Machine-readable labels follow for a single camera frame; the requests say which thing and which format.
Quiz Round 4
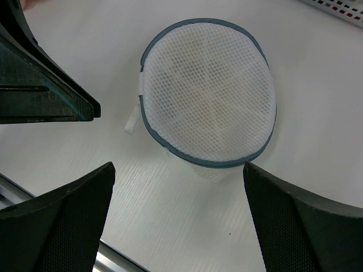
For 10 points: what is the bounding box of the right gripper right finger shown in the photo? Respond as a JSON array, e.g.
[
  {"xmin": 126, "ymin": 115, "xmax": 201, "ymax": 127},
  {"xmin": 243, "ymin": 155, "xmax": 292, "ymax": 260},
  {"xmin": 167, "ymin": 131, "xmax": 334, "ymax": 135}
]
[{"xmin": 243, "ymin": 163, "xmax": 362, "ymax": 271}]

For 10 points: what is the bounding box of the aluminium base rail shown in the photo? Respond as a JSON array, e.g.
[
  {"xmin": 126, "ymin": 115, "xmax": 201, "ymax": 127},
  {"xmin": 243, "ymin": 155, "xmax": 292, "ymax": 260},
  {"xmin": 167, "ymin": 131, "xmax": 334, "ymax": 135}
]
[{"xmin": 0, "ymin": 172, "xmax": 148, "ymax": 272}]

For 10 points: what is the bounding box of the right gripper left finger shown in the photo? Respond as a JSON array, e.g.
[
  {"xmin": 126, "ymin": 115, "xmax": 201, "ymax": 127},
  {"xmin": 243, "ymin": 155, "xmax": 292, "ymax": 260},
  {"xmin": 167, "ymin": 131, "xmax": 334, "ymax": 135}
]
[{"xmin": 0, "ymin": 161, "xmax": 116, "ymax": 272}]

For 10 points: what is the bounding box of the white mesh blue-trim laundry bag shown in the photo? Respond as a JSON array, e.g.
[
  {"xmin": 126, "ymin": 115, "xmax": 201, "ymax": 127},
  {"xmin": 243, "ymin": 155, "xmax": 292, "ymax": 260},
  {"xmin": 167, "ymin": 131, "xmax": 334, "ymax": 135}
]
[{"xmin": 125, "ymin": 18, "xmax": 277, "ymax": 182}]

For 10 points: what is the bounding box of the white plastic basket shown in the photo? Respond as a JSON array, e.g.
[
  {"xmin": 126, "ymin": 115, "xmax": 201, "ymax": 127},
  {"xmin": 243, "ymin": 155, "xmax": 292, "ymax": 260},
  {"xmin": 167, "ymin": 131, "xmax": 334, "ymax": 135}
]
[{"xmin": 302, "ymin": 0, "xmax": 363, "ymax": 28}]

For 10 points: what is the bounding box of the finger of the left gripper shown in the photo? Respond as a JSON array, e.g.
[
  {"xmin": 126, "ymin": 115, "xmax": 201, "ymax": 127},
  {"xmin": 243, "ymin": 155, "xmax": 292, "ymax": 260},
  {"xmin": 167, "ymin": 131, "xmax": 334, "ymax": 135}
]
[{"xmin": 1, "ymin": 1, "xmax": 101, "ymax": 122}]

